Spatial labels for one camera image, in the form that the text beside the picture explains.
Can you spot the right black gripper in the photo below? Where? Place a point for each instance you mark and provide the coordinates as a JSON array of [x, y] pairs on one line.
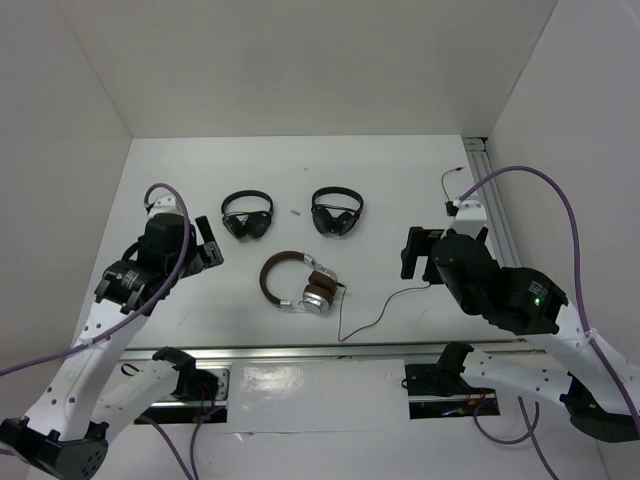
[[414, 246]]

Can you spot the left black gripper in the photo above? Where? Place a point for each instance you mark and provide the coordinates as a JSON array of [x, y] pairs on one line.
[[210, 251]]

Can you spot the brown silver headphones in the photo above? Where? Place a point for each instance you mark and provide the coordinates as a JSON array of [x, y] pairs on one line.
[[318, 294]]

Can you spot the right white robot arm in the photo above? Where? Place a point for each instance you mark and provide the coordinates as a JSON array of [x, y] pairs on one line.
[[597, 387]]

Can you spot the left black folded headphones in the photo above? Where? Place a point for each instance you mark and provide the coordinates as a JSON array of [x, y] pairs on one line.
[[247, 224]]

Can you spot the black folded headphones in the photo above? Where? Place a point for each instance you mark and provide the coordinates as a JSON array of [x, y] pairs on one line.
[[333, 219], [247, 224]]

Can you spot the right black folded headphones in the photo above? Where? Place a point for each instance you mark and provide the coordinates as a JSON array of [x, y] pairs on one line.
[[333, 219]]

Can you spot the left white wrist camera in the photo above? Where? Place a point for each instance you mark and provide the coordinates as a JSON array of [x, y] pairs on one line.
[[163, 205]]

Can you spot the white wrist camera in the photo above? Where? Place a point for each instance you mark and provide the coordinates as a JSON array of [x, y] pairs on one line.
[[163, 205], [467, 217]]

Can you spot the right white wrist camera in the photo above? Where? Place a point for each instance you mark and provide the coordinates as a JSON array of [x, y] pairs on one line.
[[467, 217]]

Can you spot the aluminium side rail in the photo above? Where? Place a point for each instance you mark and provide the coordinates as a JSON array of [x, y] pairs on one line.
[[501, 234]]

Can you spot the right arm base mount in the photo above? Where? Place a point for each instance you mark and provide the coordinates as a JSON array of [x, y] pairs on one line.
[[432, 395]]

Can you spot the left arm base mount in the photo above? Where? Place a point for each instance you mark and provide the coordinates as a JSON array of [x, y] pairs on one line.
[[206, 401]]

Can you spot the aluminium front rail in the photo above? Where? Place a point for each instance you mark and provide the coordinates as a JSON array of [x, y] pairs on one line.
[[337, 351]]

